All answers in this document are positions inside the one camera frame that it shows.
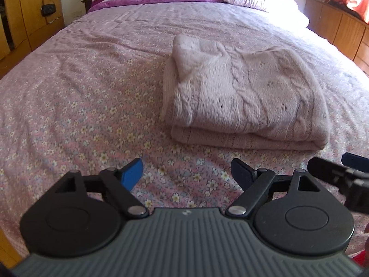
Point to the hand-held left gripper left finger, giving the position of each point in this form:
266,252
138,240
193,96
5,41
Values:
132,174

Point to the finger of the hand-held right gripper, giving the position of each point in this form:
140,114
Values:
354,159
325,168

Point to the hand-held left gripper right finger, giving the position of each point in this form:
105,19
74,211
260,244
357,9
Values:
240,173

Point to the pink knitted sweater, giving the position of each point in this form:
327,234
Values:
245,92

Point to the red cloth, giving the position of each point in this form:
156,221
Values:
360,259

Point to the pink floral bed sheet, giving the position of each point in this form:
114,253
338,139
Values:
86,92

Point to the wooden side cabinet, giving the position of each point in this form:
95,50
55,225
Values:
340,31

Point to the dark cloth on cabinet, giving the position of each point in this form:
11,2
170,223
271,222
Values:
346,7

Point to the dark wooden nightstand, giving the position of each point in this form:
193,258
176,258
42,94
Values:
87,5

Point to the small black purse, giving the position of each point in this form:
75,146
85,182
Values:
48,9

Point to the wooden wardrobe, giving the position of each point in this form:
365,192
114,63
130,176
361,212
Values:
23,14

